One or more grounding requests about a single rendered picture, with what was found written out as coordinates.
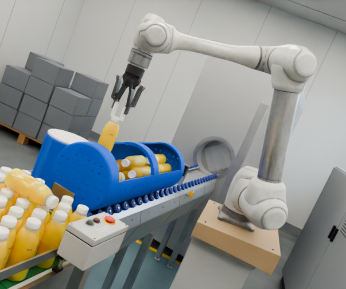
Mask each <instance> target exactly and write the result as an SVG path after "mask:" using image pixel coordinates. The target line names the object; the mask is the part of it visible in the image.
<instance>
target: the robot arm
mask: <svg viewBox="0 0 346 289"><path fill-rule="evenodd" d="M174 50H187V51H191V52H196V53H200V54H204V55H207V56H212V57H216V58H220V59H223V60H228V61H232V62H234V63H238V64H240V65H244V66H245V67H248V68H251V69H254V70H257V71H261V72H265V73H267V74H270V75H271V85H272V87H273V89H274V93H273V99H272V102H271V108H270V113H269V119H268V123H267V128H266V134H265V139H264V143H263V149H262V155H261V160H260V164H259V169H257V168H254V167H251V166H245V167H243V168H241V169H240V170H239V171H238V172H237V173H236V174H235V176H234V178H233V180H232V182H231V184H230V187H229V190H228V193H227V196H226V200H225V202H224V205H223V206H221V205H219V206H218V210H219V215H218V217H217V219H218V220H220V221H224V222H227V223H229V224H232V225H235V226H238V227H240V228H243V229H246V230H248V231H250V232H254V231H255V228H254V227H253V225H255V226H256V227H258V228H260V229H265V230H276V229H279V228H281V227H282V226H283V225H284V224H285V222H286V220H287V213H288V209H287V206H286V186H285V184H284V183H283V181H282V180H281V179H282V174H283V169H284V166H285V160H286V156H287V150H288V147H289V142H290V137H291V132H292V128H293V123H294V118H295V114H296V109H297V104H298V99H299V96H300V93H302V92H303V90H304V89H305V87H306V85H307V83H308V82H309V80H310V79H311V78H312V76H313V75H314V74H315V72H316V70H317V65H318V62H317V58H316V56H315V54H314V53H313V52H312V51H311V50H310V49H308V48H306V47H304V46H301V45H292V44H289V45H281V46H235V45H227V44H221V43H218V42H214V41H209V40H205V39H201V38H197V37H192V36H189V35H186V34H182V33H180V32H178V31H177V30H176V29H175V27H174V26H173V25H169V24H166V23H165V21H164V19H163V18H161V17H160V16H158V15H156V14H153V13H148V14H146V15H145V16H144V18H143V19H142V21H141V22H140V24H139V26H138V28H137V31H136V33H135V36H134V40H133V47H132V49H131V52H130V54H129V57H128V59H127V60H128V61H129V62H130V63H128V65H127V67H126V70H125V73H124V74H123V75H122V76H119V75H117V76H116V82H115V85H114V89H113V91H112V94H111V98H112V99H113V100H114V102H113V104H112V106H111V108H112V111H111V113H110V117H112V116H113V115H114V116H115V114H116V111H117V109H118V107H119V104H120V102H119V100H120V99H121V97H122V95H123V94H124V92H125V90H126V89H127V88H128V87H129V94H128V97H127V103H126V105H125V106H123V110H122V112H121V115H120V117H119V120H118V121H119V122H123V120H124V118H125V115H127V114H128V112H129V109H130V108H131V107H133V108H134V107H135V106H136V104H137V102H138V100H139V97H140V95H141V93H142V91H143V90H144V89H145V87H144V86H143V85H142V84H141V79H142V77H143V74H144V72H145V70H144V69H148V67H149V64H150V62H151V60H152V57H153V54H155V53H163V54H170V53H171V52H172V51H174ZM122 80H123V83H122V85H121V88H120V90H119V87H120V84H121V81H122ZM137 86H138V89H137V91H136V93H135V96H134V92H135V88H136V87H137ZM133 96H134V98H133Z"/></svg>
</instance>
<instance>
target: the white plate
mask: <svg viewBox="0 0 346 289"><path fill-rule="evenodd" d="M48 134H49V135H50V136H51V137H52V138H54V139H55V140H57V141H59V142H61V143H64V144H66V145H70V144H71V143H75V142H89V141H88V140H86V139H84V138H82V137H80V136H78V135H76V134H73V133H70V132H67V131H63V130H58V129H50V130H48Z"/></svg>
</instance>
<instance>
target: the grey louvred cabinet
mask: <svg viewBox="0 0 346 289"><path fill-rule="evenodd" d="M282 273H283V277H282V279H281V280H282V288H283V289H346V170H344V169H342V168H340V167H337V166H336V167H334V168H333V170H332V172H331V174H330V176H329V178H328V180H327V182H326V184H325V186H324V188H323V190H322V192H321V194H320V196H319V198H318V199H317V201H316V203H315V205H314V207H313V209H312V211H311V213H310V215H309V217H308V219H307V221H306V223H305V225H304V227H303V229H302V231H301V233H300V235H299V237H298V239H297V241H296V243H295V245H294V247H293V249H292V251H291V253H290V255H289V257H288V259H287V261H286V263H285V265H284V267H283V269H282Z"/></svg>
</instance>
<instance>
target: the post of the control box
mask: <svg viewBox="0 0 346 289"><path fill-rule="evenodd" d="M91 268H92V266H91V267H90V268H87V269H86V270H84V271H82V270H80V269H78V268H77V267H74V269H73V271H72V274H71V277H70V278H69V281H68V284H67V286H66V289H83V288H84V285H85V283H86V280H87V278H88V276H89V273H90V271H91Z"/></svg>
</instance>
